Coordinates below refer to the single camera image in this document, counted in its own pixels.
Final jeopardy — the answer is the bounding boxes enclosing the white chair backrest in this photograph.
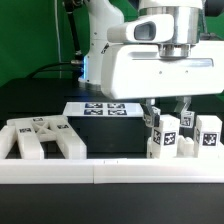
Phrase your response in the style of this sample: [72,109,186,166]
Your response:
[7,115,87,160]

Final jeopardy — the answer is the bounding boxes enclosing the white base tag plate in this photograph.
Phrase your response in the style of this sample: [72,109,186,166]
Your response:
[63,102,143,117]

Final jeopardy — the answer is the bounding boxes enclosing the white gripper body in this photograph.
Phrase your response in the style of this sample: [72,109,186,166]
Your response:
[101,41,224,99]

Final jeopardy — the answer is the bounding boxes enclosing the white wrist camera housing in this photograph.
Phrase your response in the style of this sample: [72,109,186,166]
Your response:
[107,14,174,43]

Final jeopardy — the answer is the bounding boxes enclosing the white cable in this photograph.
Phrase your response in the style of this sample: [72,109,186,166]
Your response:
[53,0,63,79]

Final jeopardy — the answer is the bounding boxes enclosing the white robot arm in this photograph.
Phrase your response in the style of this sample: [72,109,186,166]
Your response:
[80,0,224,127]

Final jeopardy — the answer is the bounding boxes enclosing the white U-shaped frame wall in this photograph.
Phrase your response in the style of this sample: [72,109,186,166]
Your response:
[0,125,224,185]

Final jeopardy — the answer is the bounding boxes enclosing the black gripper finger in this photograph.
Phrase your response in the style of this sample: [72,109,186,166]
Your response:
[174,96,191,115]
[141,99,160,127]

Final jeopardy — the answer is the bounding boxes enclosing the black cable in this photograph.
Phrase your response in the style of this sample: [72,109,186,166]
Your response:
[26,0,84,80]

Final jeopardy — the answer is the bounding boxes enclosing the white chair seat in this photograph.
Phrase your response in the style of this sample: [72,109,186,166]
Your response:
[146,135,194,159]

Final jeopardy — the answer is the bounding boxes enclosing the white tagged cube right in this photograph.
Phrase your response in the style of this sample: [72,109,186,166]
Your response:
[180,111,195,128]

